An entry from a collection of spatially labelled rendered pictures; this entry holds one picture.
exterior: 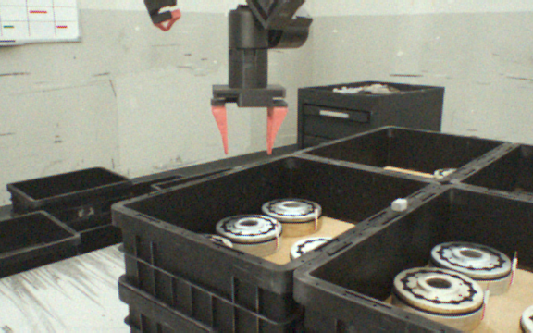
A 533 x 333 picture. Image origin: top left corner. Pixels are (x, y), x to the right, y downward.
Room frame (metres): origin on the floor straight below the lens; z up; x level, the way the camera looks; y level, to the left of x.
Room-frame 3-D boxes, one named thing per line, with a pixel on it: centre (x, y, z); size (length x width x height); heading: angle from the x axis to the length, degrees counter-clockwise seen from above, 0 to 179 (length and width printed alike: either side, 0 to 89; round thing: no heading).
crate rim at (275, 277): (0.68, -0.04, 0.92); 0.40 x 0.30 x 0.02; 139
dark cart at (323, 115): (2.47, -0.56, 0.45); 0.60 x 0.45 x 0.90; 133
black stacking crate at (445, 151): (0.98, -0.30, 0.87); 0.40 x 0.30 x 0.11; 139
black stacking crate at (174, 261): (0.68, -0.04, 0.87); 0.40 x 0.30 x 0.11; 139
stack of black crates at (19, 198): (1.87, 0.73, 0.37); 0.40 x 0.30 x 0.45; 133
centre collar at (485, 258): (0.62, -0.29, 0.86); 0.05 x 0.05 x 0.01
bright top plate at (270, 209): (0.81, -0.06, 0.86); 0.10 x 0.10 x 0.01
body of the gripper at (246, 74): (0.73, 0.01, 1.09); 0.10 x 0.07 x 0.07; 97
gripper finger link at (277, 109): (0.74, 0.00, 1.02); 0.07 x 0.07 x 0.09; 7
